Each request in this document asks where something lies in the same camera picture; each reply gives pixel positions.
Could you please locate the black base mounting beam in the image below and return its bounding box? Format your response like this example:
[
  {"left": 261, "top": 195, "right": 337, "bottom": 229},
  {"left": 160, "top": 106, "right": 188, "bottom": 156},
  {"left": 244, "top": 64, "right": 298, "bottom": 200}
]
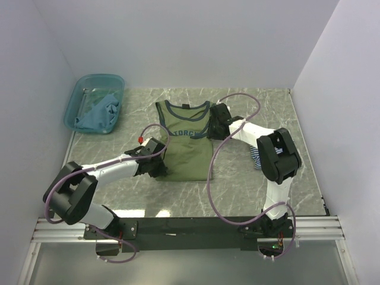
[{"left": 84, "top": 216, "right": 295, "bottom": 257}]

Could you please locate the blue tank top in basket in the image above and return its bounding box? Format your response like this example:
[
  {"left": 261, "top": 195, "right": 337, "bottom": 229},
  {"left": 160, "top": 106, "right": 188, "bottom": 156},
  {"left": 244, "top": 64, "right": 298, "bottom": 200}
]
[{"left": 74, "top": 94, "right": 119, "bottom": 134}]

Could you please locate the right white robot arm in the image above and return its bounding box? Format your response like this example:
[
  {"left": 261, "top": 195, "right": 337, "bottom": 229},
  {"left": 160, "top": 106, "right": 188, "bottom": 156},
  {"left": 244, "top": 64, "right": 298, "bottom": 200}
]
[{"left": 207, "top": 103, "right": 302, "bottom": 237}]

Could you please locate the purple cable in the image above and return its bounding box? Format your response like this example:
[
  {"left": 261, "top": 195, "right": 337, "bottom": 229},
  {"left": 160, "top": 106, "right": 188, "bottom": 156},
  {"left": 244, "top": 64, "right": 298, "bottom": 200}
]
[
  {"left": 206, "top": 93, "right": 297, "bottom": 262},
  {"left": 43, "top": 123, "right": 172, "bottom": 264}
]

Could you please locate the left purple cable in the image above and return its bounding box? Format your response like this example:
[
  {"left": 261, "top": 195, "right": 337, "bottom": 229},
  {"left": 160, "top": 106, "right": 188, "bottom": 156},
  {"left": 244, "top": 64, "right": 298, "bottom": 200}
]
[{"left": 43, "top": 123, "right": 172, "bottom": 264}]

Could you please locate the blue white striped tank top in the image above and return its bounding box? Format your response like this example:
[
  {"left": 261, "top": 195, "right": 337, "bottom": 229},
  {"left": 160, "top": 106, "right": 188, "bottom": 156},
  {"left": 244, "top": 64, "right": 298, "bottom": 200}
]
[{"left": 249, "top": 145, "right": 283, "bottom": 170}]

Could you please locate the teal plastic laundry basket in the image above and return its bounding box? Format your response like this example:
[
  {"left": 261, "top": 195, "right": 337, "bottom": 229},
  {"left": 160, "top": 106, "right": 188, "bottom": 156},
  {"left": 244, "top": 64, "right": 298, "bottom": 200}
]
[{"left": 64, "top": 74, "right": 125, "bottom": 134}]

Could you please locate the aluminium extrusion frame rail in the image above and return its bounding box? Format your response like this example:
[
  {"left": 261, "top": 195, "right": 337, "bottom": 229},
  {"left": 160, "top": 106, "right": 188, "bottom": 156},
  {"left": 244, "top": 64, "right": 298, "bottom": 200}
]
[{"left": 17, "top": 133, "right": 357, "bottom": 285}]

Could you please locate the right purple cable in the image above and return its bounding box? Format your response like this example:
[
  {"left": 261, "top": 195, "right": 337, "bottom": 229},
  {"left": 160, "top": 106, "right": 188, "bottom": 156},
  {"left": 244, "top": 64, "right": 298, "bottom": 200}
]
[{"left": 206, "top": 93, "right": 297, "bottom": 262}]

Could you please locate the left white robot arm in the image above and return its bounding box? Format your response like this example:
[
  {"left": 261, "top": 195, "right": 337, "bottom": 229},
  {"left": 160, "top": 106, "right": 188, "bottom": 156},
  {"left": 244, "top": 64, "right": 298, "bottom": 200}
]
[{"left": 43, "top": 137, "right": 167, "bottom": 239}]

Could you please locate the olive green tank top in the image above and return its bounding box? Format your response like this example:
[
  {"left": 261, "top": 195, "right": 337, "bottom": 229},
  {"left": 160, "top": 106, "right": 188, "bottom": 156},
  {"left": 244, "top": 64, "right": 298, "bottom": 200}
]
[{"left": 155, "top": 100, "right": 214, "bottom": 182}]

